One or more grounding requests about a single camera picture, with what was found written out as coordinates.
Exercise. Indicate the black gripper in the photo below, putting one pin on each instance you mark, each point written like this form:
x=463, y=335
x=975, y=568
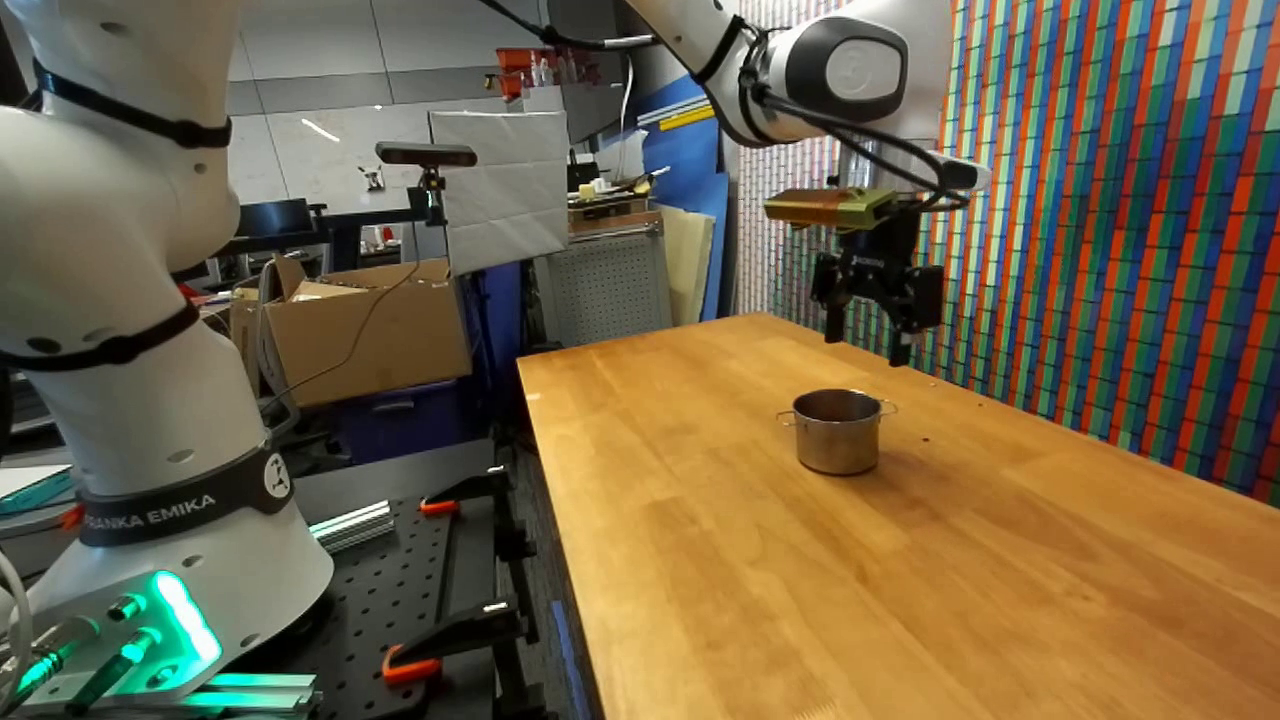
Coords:
x=878, y=267

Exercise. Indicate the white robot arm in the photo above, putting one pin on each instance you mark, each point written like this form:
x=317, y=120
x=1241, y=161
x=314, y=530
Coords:
x=115, y=179

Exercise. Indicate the small steel pot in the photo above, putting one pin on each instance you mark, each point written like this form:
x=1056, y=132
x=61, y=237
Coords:
x=838, y=431

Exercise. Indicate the blue foam boards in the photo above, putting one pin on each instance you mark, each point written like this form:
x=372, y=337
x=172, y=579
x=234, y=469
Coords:
x=687, y=156

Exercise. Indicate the translucent white plastic panel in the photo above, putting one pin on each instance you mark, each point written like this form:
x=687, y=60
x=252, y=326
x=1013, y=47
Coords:
x=515, y=201

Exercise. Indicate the brown cardboard box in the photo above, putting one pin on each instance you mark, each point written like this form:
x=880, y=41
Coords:
x=350, y=335

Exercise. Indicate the black perforated mounting board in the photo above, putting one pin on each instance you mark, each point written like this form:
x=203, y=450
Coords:
x=382, y=595

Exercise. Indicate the aluminium extrusion bar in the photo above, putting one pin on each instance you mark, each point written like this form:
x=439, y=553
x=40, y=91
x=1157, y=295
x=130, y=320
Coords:
x=356, y=525

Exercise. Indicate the orange handled clamp rear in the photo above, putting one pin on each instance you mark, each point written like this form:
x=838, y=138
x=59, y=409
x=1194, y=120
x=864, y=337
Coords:
x=480, y=484

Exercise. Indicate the orange handled clamp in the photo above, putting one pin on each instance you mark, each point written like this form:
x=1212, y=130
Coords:
x=427, y=655
x=480, y=484

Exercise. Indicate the black camera on stand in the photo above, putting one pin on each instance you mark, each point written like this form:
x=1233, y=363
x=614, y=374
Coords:
x=431, y=161

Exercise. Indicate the orange handled clamp front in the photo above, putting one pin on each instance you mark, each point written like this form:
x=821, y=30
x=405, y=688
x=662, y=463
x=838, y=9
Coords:
x=427, y=655

